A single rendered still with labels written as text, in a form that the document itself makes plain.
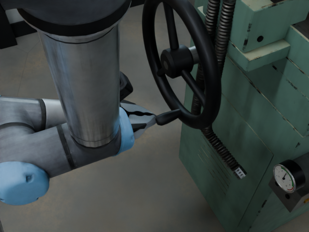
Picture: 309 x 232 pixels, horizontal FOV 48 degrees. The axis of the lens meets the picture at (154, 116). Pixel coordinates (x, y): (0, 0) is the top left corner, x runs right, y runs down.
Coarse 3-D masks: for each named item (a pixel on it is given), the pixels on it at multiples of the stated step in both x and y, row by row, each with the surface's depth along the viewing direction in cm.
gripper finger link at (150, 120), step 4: (128, 116) 71; (132, 116) 71; (136, 116) 72; (140, 116) 72; (144, 116) 73; (148, 116) 74; (152, 116) 74; (132, 120) 70; (136, 120) 71; (140, 120) 71; (144, 120) 72; (148, 120) 73; (152, 120) 74; (148, 124) 72; (152, 124) 74; (144, 128) 74; (136, 132) 74; (140, 132) 74; (136, 136) 75
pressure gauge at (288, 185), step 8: (288, 160) 70; (280, 168) 70; (288, 168) 68; (296, 168) 68; (280, 176) 71; (288, 176) 69; (296, 176) 68; (304, 176) 68; (280, 184) 72; (288, 184) 70; (296, 184) 68; (304, 184) 69; (288, 192) 70
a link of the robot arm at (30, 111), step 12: (0, 96) 58; (0, 108) 56; (12, 108) 57; (24, 108) 58; (36, 108) 59; (0, 120) 54; (12, 120) 55; (24, 120) 56; (36, 120) 59; (36, 132) 59
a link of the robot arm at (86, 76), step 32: (0, 0) 20; (32, 0) 21; (64, 0) 22; (96, 0) 24; (128, 0) 27; (64, 32) 26; (96, 32) 27; (64, 64) 32; (96, 64) 32; (64, 96) 38; (96, 96) 37; (64, 128) 53; (96, 128) 45; (128, 128) 54; (96, 160) 55
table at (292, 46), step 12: (300, 24) 63; (288, 36) 64; (300, 36) 61; (228, 48) 66; (264, 48) 63; (276, 48) 63; (288, 48) 64; (300, 48) 62; (240, 60) 64; (252, 60) 62; (264, 60) 63; (276, 60) 65; (300, 60) 63
